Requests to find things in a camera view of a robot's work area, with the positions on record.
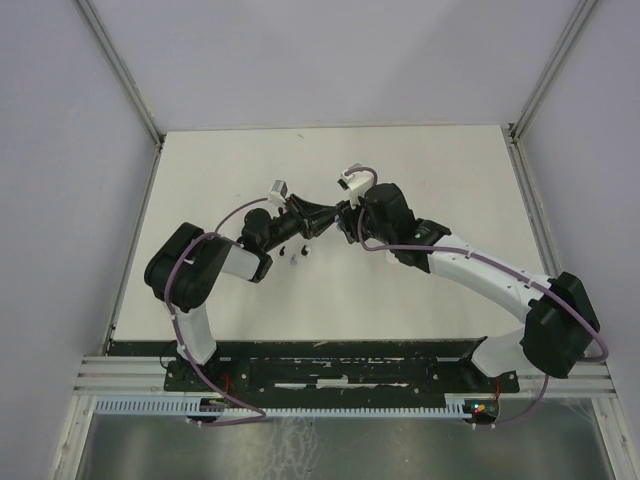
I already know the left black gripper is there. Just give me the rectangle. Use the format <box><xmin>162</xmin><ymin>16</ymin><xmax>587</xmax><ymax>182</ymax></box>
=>
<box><xmin>263</xmin><ymin>193</ymin><xmax>338</xmax><ymax>252</ymax></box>

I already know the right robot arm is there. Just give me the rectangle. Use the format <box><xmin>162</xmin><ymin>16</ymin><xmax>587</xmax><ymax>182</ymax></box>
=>
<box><xmin>338</xmin><ymin>180</ymin><xmax>600</xmax><ymax>391</ymax></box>

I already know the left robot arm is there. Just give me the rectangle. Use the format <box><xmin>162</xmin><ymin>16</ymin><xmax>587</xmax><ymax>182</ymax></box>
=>
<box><xmin>144</xmin><ymin>194</ymin><xmax>337</xmax><ymax>390</ymax></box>

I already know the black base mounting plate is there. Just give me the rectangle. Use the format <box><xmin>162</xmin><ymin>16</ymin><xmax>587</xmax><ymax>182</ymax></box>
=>
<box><xmin>164</xmin><ymin>340</ymin><xmax>520</xmax><ymax>408</ymax></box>

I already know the right controller board with LEDs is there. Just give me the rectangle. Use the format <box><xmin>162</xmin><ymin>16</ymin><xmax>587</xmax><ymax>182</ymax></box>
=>
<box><xmin>470</xmin><ymin>400</ymin><xmax>500</xmax><ymax>424</ymax></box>

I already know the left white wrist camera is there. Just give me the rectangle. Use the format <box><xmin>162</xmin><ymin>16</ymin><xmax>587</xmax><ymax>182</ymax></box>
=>
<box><xmin>268</xmin><ymin>180</ymin><xmax>288</xmax><ymax>205</ymax></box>

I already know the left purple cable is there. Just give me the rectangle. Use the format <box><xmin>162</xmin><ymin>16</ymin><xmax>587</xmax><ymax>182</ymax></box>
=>
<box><xmin>162</xmin><ymin>197</ymin><xmax>269</xmax><ymax>429</ymax></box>

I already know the aluminium front rail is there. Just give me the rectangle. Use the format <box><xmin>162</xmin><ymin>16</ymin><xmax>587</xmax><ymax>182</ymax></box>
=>
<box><xmin>74</xmin><ymin>356</ymin><xmax>617</xmax><ymax>399</ymax></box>

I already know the left aluminium frame post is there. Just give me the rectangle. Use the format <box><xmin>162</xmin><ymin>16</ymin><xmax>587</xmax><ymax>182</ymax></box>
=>
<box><xmin>72</xmin><ymin>0</ymin><xmax>165</xmax><ymax>146</ymax></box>

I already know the aluminium frame post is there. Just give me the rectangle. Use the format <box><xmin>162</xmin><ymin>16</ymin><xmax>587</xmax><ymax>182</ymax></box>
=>
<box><xmin>509</xmin><ymin>0</ymin><xmax>601</xmax><ymax>144</ymax></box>
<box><xmin>72</xmin><ymin>0</ymin><xmax>165</xmax><ymax>146</ymax></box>

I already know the white slotted cable duct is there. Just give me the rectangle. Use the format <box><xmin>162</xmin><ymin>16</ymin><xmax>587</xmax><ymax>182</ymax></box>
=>
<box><xmin>94</xmin><ymin>395</ymin><xmax>471</xmax><ymax>419</ymax></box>

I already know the right aluminium frame post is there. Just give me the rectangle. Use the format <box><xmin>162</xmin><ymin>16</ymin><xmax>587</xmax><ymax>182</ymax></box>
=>
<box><xmin>509</xmin><ymin>0</ymin><xmax>601</xmax><ymax>144</ymax></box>

